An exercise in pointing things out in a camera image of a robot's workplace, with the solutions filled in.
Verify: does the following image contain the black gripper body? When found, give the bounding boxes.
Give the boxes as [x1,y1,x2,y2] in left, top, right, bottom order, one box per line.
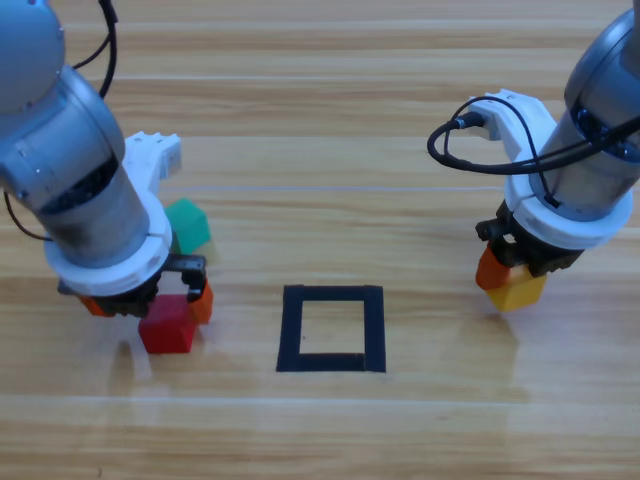
[57,253,209,319]
[474,202,584,279]

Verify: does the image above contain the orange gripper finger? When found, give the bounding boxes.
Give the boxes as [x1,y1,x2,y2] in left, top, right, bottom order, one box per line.
[474,244,517,292]
[188,279,216,326]
[78,295,115,319]

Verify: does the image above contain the yellow wooden block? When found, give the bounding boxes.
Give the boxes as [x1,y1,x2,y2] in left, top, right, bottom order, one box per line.
[485,264,549,314]

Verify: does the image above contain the red wooden block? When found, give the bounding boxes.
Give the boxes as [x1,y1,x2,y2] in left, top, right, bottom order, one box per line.
[138,293,201,355]

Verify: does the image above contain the green wooden block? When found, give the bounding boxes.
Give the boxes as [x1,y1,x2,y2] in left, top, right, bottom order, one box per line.
[163,197,212,256]

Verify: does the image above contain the black tape rectangle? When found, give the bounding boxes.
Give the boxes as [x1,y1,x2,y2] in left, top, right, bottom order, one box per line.
[275,284,387,375]

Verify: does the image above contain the black camera cable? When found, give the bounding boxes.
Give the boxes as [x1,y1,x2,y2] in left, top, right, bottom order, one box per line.
[2,0,120,242]
[427,97,640,209]

